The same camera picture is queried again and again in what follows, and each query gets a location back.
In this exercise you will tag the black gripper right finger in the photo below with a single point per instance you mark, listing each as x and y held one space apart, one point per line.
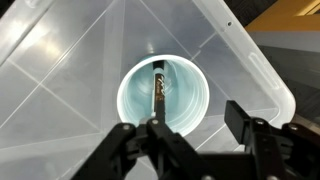
276 150

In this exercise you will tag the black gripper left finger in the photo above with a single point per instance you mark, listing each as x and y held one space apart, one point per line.
133 156

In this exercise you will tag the light blue plastic cup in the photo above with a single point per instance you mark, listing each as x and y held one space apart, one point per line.
190 96

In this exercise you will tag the large clear plastic bin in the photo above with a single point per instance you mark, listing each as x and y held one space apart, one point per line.
66 83

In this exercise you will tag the orange wooden door panel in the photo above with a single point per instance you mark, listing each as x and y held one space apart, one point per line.
286 20

